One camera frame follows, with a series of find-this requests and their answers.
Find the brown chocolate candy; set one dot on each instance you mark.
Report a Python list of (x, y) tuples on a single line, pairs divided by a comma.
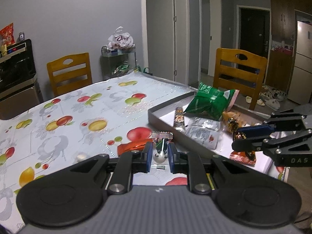
[(233, 127)]

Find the white refrigerator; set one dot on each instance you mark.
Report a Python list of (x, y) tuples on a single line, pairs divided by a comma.
[(300, 87)]

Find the brown sesame cake packet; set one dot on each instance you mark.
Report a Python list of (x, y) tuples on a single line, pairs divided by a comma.
[(245, 158)]

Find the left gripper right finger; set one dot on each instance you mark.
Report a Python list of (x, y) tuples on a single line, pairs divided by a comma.
[(190, 164)]

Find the slippers on floor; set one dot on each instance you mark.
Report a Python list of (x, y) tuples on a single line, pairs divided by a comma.
[(271, 97)]

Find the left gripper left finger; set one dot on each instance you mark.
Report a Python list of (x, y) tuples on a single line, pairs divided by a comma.
[(128, 164)]

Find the grey cardboard tray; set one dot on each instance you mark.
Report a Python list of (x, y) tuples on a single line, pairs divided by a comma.
[(161, 117)]

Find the red snack bag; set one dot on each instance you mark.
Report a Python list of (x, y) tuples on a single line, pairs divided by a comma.
[(7, 34)]

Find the near wooden chair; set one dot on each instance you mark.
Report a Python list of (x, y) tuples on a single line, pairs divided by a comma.
[(228, 77)]

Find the metal storage cart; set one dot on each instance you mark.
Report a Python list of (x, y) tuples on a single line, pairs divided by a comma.
[(116, 63)]

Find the wooden chair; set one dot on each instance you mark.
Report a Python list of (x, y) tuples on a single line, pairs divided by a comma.
[(69, 73), (228, 77)]

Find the black water dispenser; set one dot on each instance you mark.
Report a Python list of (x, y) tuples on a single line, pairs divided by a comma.
[(20, 90)]

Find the green shopping bag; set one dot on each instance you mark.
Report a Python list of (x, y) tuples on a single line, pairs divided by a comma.
[(144, 70)]

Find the yellow bread packet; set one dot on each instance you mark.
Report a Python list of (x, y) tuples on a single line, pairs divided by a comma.
[(237, 116)]

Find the fruit print tablecloth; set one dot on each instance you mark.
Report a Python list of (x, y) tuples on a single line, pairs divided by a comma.
[(67, 129)]

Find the green snack bag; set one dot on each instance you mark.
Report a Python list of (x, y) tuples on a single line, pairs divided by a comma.
[(212, 102)]

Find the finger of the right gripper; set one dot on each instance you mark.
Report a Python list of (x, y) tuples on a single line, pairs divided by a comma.
[(253, 131), (248, 145)]

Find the white door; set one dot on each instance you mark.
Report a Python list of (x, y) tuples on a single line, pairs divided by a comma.
[(168, 39)]

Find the clear lollipop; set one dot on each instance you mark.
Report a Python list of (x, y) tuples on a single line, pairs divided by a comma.
[(161, 142)]

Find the far wooden chair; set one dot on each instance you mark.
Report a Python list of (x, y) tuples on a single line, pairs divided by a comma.
[(69, 73)]

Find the white snack sachet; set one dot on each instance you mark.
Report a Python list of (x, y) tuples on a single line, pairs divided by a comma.
[(205, 132)]

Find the white Dove plastic bag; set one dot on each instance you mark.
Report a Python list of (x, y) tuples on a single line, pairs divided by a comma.
[(120, 40)]

